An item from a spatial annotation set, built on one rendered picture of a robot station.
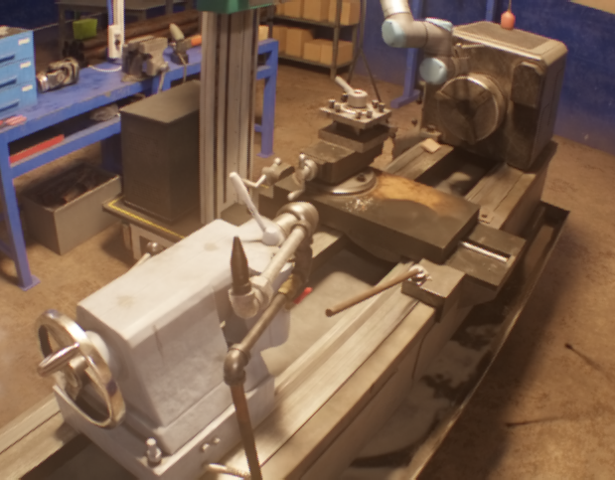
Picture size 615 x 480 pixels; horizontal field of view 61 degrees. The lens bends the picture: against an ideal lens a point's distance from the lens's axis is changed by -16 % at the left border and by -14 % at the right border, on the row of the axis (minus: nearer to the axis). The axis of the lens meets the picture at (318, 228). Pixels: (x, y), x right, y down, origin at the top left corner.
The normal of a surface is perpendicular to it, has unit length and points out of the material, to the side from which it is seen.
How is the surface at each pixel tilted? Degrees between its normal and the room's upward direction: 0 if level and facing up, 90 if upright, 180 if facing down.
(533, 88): 90
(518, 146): 90
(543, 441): 0
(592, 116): 90
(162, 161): 90
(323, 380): 0
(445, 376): 0
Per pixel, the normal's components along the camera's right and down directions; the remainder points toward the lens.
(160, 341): 0.83, 0.21
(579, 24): -0.55, 0.39
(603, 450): 0.07, -0.86
